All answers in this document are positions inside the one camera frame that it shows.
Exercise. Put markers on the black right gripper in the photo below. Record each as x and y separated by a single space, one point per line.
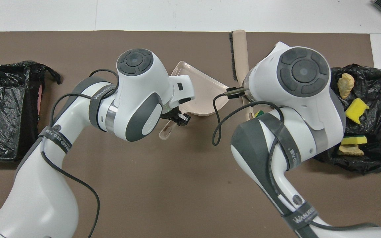
240 94

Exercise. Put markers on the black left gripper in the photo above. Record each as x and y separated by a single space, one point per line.
172 114

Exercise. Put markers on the green and yellow sponge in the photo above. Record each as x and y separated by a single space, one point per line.
259 114

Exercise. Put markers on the beige plastic dustpan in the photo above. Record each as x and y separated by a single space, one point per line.
203 96

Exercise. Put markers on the beige hand brush black bristles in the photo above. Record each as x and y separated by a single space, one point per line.
240 53

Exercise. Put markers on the striped croissant bread piece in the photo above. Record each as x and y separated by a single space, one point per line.
346 84

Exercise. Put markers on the large yellow sponge piece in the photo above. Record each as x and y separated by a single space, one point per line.
356 110

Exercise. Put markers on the small yellow sponge piece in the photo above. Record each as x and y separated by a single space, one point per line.
354 140

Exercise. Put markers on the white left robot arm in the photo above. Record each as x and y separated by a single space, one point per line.
137 99

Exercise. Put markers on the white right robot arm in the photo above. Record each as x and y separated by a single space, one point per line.
296 109

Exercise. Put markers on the brown paper table mat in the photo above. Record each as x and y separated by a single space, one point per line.
160 198

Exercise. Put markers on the pale flat bread piece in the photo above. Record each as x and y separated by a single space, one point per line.
351 150

